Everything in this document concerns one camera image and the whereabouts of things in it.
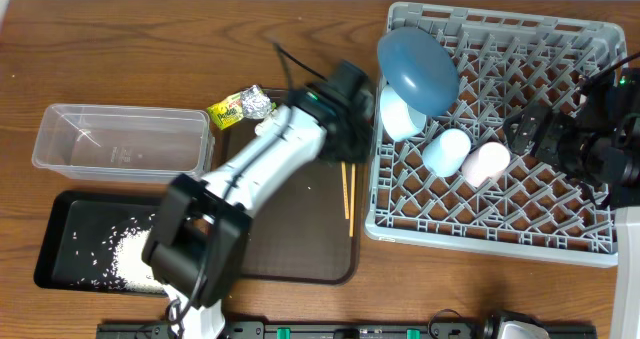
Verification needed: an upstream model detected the light blue bowl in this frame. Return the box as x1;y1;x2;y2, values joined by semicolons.
380;85;427;141

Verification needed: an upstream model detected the light blue plastic cup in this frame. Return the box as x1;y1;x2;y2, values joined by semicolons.
422;129;471;178

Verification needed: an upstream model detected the wooden chopstick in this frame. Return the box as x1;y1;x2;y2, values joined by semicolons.
349;164;356;238
341;162;350;220

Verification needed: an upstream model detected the dark blue plate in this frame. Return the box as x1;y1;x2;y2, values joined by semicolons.
377;27;460;117

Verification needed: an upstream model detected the grey dishwasher rack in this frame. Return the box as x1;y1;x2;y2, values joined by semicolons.
364;2;627;268

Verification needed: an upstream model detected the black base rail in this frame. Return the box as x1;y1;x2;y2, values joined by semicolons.
94;308;599;339

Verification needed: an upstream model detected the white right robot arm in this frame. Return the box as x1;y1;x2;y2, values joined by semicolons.
503;65;639;338

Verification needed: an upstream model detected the yellow foil snack wrapper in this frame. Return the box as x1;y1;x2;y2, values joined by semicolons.
206;85;276;130

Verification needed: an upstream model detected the brown serving tray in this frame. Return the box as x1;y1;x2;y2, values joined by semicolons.
219;88;367;286

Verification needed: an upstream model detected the clear plastic bin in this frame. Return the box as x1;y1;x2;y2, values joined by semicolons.
32;104;215;184

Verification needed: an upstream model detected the pink plastic cup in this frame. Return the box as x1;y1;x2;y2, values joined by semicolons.
461;142;511;187

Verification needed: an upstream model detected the white rice pile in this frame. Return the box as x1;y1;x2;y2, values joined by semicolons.
69;213;166;295

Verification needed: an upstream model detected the black waste tray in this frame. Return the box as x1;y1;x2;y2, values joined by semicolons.
33;191;165;297

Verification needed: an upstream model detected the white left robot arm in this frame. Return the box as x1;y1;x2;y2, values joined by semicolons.
141;61;375;338

